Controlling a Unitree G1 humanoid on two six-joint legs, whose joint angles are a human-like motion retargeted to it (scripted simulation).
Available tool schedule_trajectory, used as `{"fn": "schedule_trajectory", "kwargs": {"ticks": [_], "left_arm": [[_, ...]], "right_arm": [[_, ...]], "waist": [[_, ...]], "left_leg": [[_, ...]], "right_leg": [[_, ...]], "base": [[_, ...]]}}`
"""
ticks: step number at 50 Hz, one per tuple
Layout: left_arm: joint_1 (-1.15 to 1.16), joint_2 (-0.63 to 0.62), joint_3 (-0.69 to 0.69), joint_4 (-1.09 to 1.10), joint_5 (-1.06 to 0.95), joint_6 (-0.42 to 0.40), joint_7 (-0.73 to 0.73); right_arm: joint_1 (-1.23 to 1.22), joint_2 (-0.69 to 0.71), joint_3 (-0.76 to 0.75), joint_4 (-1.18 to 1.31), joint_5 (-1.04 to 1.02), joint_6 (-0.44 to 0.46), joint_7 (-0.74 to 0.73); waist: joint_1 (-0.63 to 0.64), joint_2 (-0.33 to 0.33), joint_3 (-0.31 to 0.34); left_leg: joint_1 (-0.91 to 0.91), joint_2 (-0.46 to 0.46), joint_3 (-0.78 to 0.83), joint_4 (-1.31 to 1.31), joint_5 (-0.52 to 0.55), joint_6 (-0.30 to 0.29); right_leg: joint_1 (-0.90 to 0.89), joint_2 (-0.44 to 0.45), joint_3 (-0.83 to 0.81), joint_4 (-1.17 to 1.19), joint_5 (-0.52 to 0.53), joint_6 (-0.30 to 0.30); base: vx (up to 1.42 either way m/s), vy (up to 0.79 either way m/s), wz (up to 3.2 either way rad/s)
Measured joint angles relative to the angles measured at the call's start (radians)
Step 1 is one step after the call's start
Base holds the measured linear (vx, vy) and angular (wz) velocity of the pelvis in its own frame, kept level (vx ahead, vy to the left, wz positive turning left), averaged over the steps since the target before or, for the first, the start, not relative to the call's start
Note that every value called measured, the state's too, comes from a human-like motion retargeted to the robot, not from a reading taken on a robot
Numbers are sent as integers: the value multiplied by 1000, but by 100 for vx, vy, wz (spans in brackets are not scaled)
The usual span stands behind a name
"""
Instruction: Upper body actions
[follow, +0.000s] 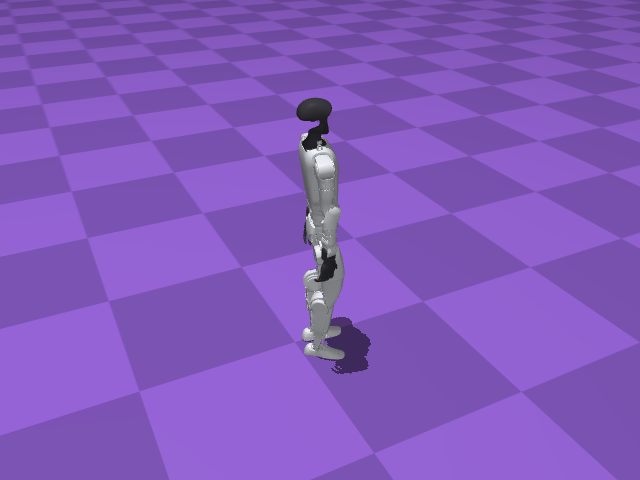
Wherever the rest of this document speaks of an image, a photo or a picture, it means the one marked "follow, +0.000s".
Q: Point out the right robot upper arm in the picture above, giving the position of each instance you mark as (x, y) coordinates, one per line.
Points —
(324, 168)

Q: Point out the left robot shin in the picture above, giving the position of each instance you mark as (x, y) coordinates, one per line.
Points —
(308, 298)

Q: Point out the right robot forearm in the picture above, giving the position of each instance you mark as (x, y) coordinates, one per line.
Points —
(330, 225)

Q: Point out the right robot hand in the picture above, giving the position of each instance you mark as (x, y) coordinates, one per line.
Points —
(327, 268)

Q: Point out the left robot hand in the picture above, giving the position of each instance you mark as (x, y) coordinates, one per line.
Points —
(307, 212)

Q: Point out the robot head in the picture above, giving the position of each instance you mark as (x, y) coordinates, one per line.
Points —
(313, 109)

